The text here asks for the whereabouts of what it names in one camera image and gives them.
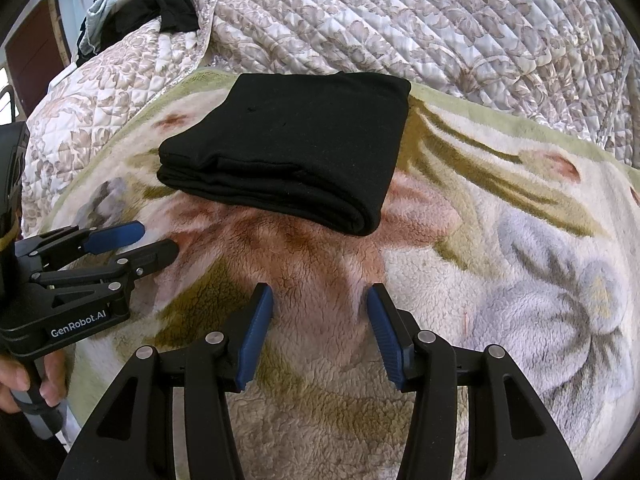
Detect brown door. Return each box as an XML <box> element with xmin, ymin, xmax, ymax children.
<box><xmin>5</xmin><ymin>0</ymin><xmax>73</xmax><ymax>126</ymax></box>

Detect black cloth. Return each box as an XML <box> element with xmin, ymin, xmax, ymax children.
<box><xmin>75</xmin><ymin>0</ymin><xmax>198</xmax><ymax>68</ymax></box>

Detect person's left hand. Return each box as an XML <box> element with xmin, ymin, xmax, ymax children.
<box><xmin>0</xmin><ymin>347</ymin><xmax>68</xmax><ymax>415</ymax></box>

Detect floral satin quilt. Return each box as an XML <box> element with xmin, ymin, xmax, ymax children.
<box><xmin>22</xmin><ymin>17</ymin><xmax>216</xmax><ymax>241</ymax></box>

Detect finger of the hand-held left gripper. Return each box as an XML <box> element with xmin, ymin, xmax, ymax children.
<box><xmin>14</xmin><ymin>220</ymin><xmax>147</xmax><ymax>273</ymax></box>
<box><xmin>29</xmin><ymin>238</ymin><xmax>180</xmax><ymax>307</ymax></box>

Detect grey blue cloth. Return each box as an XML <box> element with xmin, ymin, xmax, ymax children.
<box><xmin>77</xmin><ymin>0</ymin><xmax>166</xmax><ymax>56</ymax></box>

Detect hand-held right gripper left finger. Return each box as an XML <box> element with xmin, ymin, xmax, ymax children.
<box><xmin>57</xmin><ymin>282</ymin><xmax>275</xmax><ymax>480</ymax></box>

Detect black pants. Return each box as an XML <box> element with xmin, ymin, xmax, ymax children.
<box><xmin>156</xmin><ymin>71</ymin><xmax>412</xmax><ymax>236</ymax></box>

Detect diamond quilted bedspread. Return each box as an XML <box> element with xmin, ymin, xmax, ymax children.
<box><xmin>190</xmin><ymin>0</ymin><xmax>640</xmax><ymax>171</ymax></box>

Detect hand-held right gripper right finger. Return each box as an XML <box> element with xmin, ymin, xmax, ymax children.
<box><xmin>366</xmin><ymin>282</ymin><xmax>583</xmax><ymax>480</ymax></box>

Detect floral fleece blanket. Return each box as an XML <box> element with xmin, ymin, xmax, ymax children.
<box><xmin>40</xmin><ymin>67</ymin><xmax>640</xmax><ymax>480</ymax></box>

